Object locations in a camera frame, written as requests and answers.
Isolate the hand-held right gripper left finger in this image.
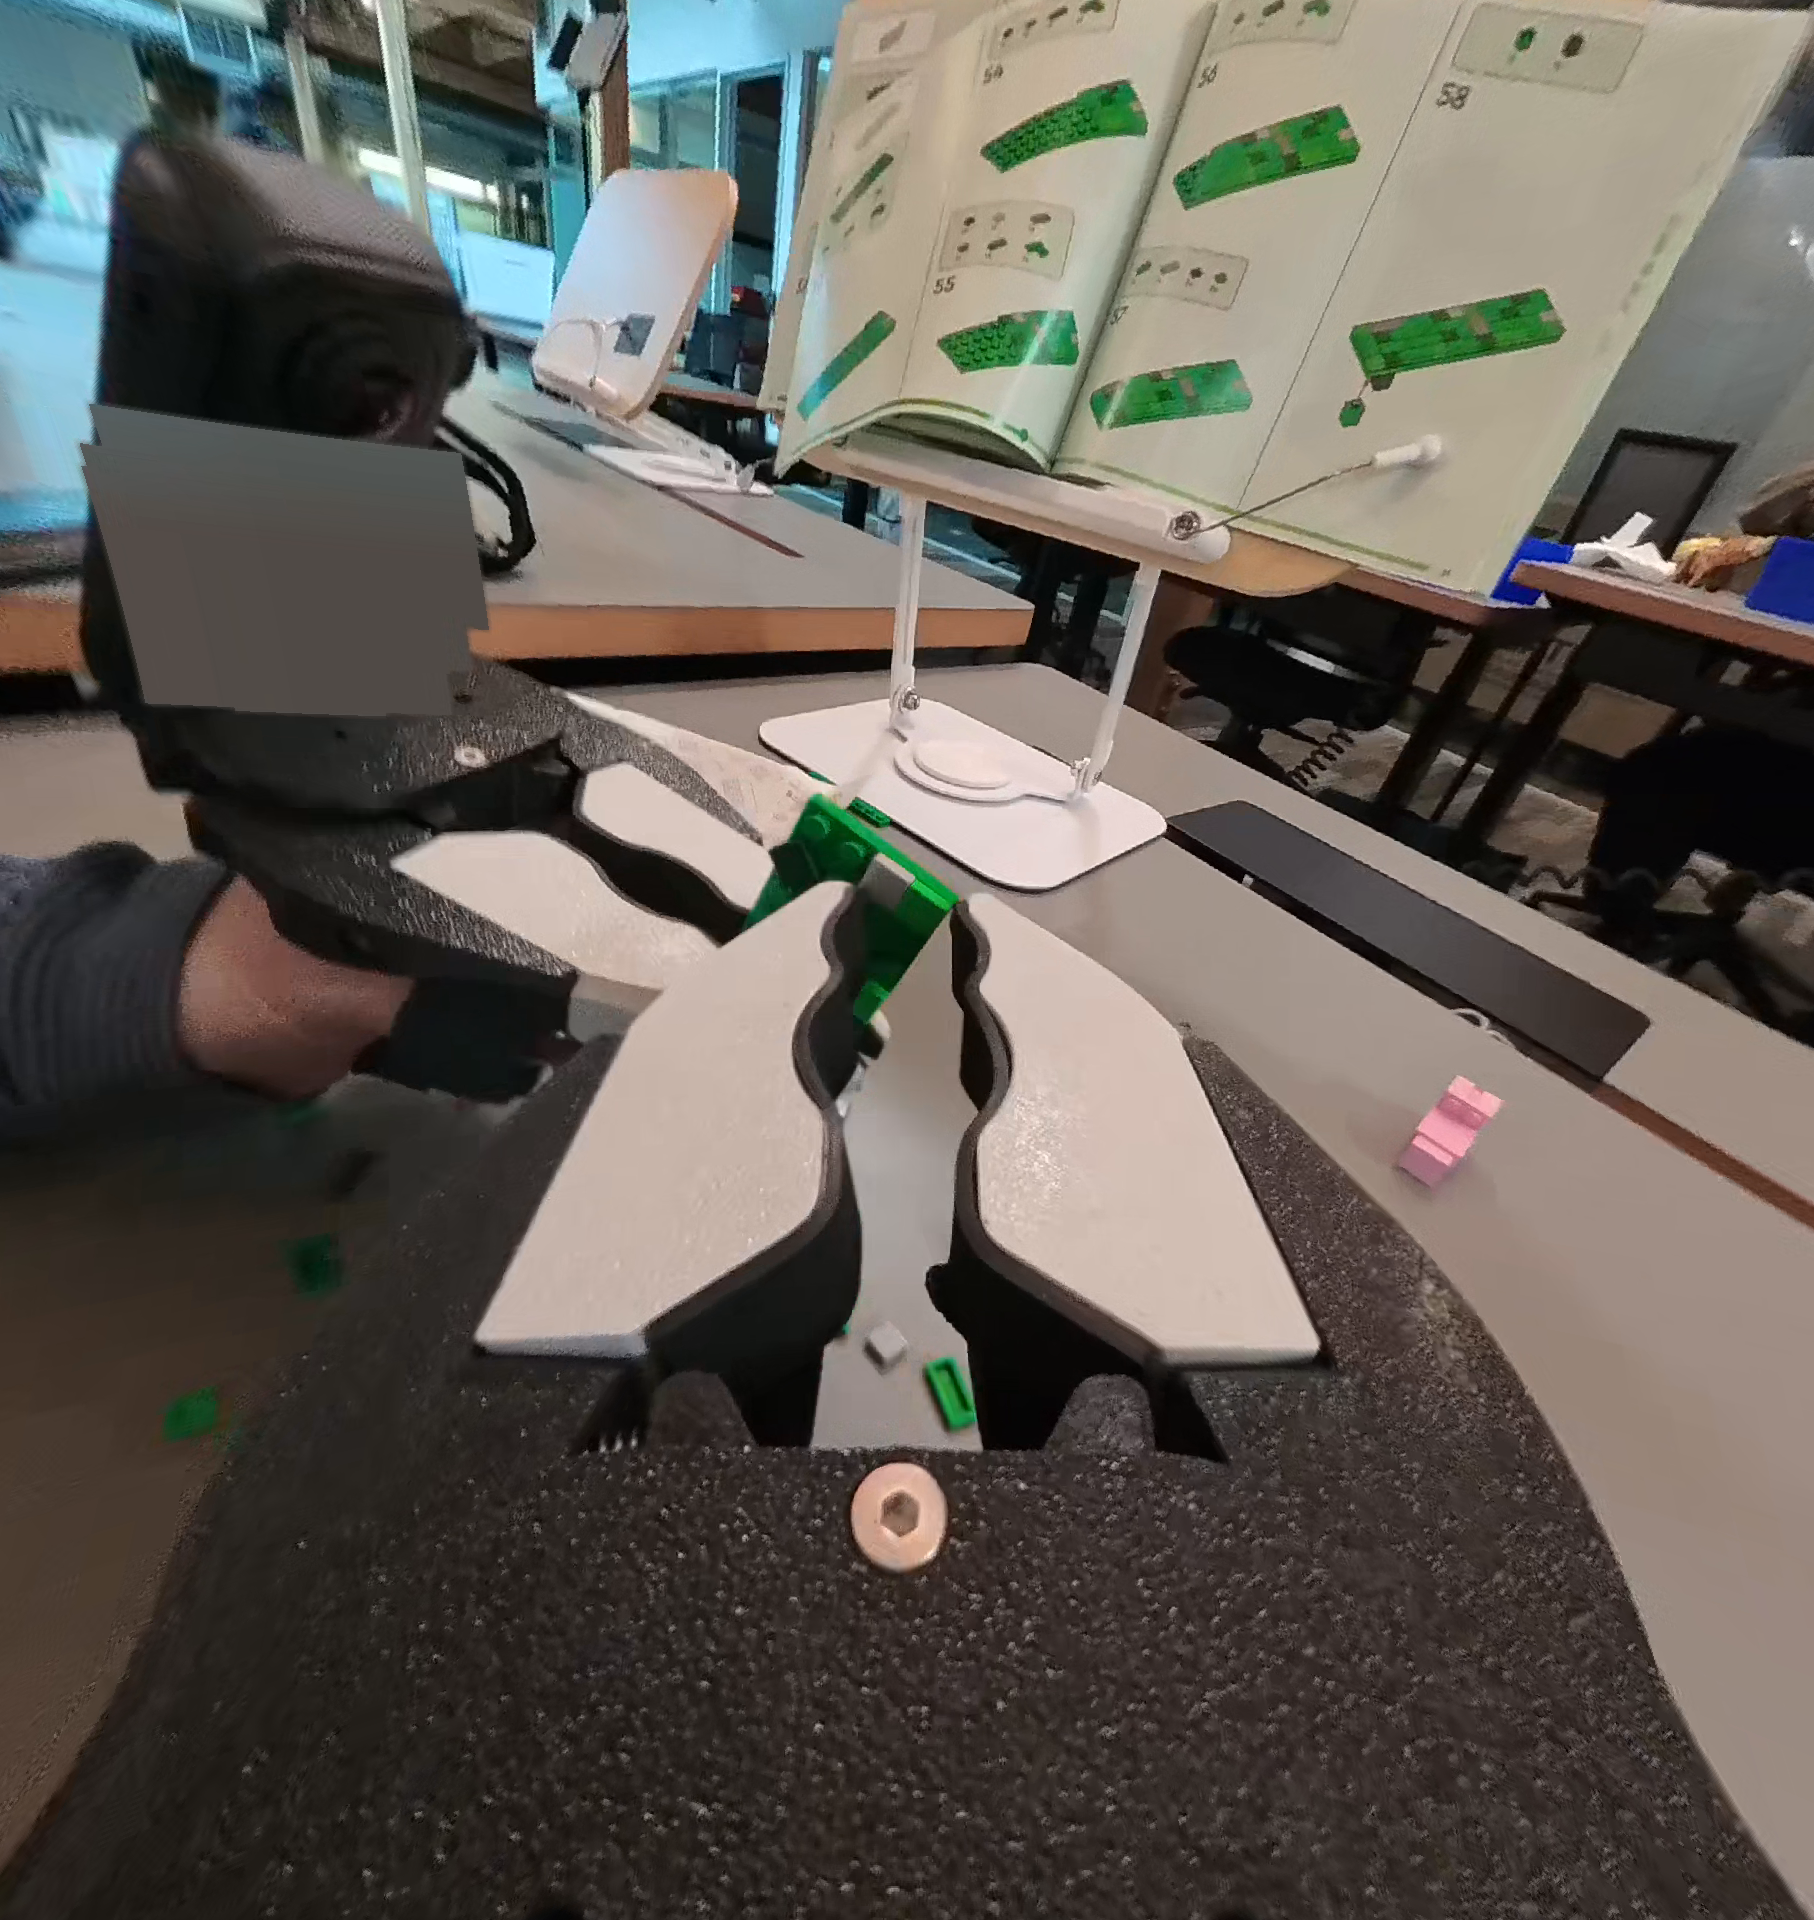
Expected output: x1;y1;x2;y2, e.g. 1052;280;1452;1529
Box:
475;883;869;1450

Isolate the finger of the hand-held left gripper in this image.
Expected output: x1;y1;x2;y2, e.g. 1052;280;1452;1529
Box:
390;829;731;997
566;763;778;945

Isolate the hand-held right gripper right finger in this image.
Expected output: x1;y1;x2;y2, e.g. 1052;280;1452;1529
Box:
928;897;1326;1453

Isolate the green brick plate assembly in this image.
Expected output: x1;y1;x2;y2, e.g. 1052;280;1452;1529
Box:
742;793;965;1060

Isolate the person's left forearm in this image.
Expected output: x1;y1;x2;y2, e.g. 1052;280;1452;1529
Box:
0;840;235;1159

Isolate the neighbouring desk with wooden edge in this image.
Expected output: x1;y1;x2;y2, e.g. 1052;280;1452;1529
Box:
1507;559;1814;684
0;367;1036;681

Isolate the grey desk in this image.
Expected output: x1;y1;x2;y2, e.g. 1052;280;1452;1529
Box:
0;660;1814;1920

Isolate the person's left hand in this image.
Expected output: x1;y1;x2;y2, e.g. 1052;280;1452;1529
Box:
176;875;406;1100

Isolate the printed paper sheet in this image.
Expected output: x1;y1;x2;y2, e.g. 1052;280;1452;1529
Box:
565;690;838;846

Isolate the white book stand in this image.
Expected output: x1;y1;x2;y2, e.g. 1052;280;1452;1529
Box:
756;432;1451;893

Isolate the pink brick figure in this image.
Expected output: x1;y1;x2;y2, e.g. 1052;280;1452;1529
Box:
1394;1075;1505;1192

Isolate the black flat tablet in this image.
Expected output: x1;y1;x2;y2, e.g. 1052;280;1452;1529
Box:
1164;798;1654;1082

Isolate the black office chair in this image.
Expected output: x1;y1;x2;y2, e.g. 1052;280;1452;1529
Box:
1164;619;1438;756

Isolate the pale book stand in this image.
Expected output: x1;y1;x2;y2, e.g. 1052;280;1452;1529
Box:
528;168;774;498

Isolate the white crumpled paper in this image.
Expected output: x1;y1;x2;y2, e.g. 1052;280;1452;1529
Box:
1567;513;1691;581

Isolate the open instruction booklet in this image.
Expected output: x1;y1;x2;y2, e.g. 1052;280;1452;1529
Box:
765;0;1814;595

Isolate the black framed panel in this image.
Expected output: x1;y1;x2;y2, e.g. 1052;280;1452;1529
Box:
1559;430;1742;550

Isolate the black coiled cable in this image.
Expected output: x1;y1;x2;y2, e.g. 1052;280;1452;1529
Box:
1282;720;1374;798

